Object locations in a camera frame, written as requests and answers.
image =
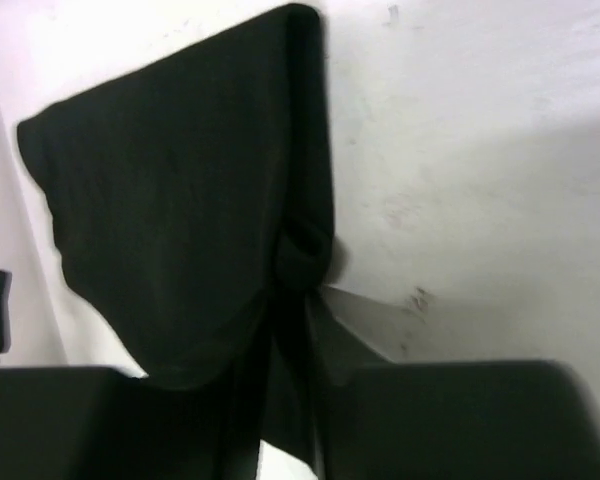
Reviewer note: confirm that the black tank top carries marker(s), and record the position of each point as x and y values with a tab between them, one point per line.
201	177

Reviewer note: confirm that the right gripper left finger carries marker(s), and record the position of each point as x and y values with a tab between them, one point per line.
202	422

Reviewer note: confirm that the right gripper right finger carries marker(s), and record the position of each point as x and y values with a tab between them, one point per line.
520	419

